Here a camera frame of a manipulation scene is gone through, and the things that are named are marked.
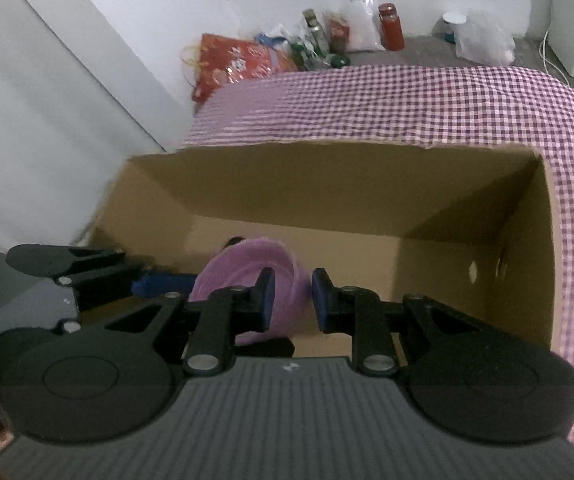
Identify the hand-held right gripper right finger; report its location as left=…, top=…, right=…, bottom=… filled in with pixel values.
left=311, top=267, right=488, bottom=377

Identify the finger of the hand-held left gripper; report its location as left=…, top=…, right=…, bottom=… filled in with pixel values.
left=6, top=244, right=199, bottom=336

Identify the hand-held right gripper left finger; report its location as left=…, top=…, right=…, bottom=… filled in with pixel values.
left=102, top=266, right=275, bottom=377

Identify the purple plastic lid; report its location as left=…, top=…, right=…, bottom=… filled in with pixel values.
left=188, top=236, right=313, bottom=347

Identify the large cardboard box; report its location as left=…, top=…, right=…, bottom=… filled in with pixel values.
left=74, top=140, right=565, bottom=356

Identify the white door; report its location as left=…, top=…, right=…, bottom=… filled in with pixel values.
left=0, top=0, right=178, bottom=256

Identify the purple checkered tablecloth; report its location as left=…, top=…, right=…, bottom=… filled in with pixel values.
left=182, top=64, right=574, bottom=466

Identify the red patterned gift bag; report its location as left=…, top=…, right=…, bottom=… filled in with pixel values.
left=183, top=32, right=300, bottom=106

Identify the green glass bottle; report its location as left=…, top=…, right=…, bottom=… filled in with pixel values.
left=290, top=42, right=318, bottom=71

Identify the brown spice jar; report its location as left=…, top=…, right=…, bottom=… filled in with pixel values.
left=328, top=14, right=350, bottom=53

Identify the white filled plastic bag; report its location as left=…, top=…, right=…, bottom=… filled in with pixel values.
left=342, top=0, right=385, bottom=53

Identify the red jar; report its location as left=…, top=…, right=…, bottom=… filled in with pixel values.
left=378, top=2, right=406, bottom=52

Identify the white lidded teal cup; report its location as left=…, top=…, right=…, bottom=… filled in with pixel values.
left=442, top=12, right=468, bottom=43

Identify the clear crumpled plastic bag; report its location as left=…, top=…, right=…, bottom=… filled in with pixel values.
left=453, top=9, right=516, bottom=67

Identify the white cable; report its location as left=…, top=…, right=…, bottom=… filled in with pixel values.
left=539, top=25, right=574, bottom=86

